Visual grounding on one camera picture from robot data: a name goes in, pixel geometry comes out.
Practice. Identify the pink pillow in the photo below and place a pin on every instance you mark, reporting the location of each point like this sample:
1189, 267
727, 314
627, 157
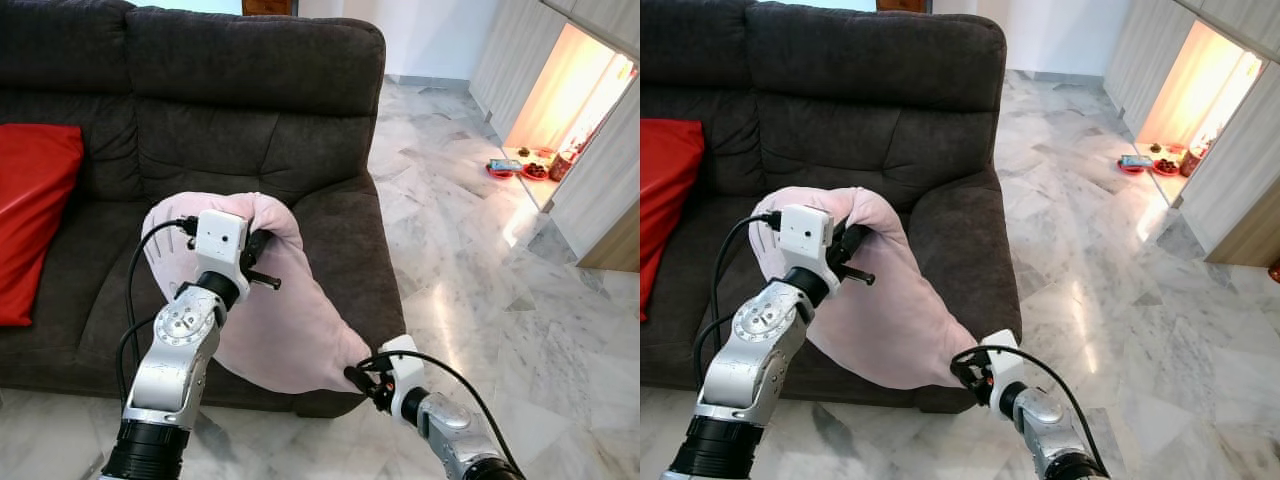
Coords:
290, 330
890, 320

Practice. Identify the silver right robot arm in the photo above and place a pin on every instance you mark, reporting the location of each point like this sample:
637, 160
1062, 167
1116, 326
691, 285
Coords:
450, 430
1050, 425

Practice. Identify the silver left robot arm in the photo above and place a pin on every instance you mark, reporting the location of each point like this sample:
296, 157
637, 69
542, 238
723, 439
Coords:
180, 350
750, 360

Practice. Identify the dark grey fabric sofa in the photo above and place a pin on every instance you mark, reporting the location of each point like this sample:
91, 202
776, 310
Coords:
250, 110
880, 110

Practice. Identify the red pillow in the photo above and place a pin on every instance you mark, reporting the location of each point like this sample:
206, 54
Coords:
665, 190
35, 200

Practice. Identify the brown wooden furniture piece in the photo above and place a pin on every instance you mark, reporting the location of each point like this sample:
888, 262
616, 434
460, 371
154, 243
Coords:
900, 5
268, 6

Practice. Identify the red plate with blue item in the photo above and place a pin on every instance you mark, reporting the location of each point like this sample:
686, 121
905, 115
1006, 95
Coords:
1134, 165
503, 168

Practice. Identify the light wood lit cabinet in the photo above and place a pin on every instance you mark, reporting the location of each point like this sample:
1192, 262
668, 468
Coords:
600, 190
1240, 170

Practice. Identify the red plate with dark fruit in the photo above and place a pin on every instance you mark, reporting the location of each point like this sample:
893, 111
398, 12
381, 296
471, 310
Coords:
1165, 168
535, 172

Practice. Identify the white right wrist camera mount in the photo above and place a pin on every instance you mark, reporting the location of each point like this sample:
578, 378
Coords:
1003, 360
405, 365

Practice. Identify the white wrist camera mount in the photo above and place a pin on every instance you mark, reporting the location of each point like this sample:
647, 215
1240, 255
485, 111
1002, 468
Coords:
220, 235
405, 365
1003, 360
805, 232

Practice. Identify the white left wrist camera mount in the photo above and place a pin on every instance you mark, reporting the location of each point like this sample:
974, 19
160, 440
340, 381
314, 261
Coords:
805, 232
220, 235

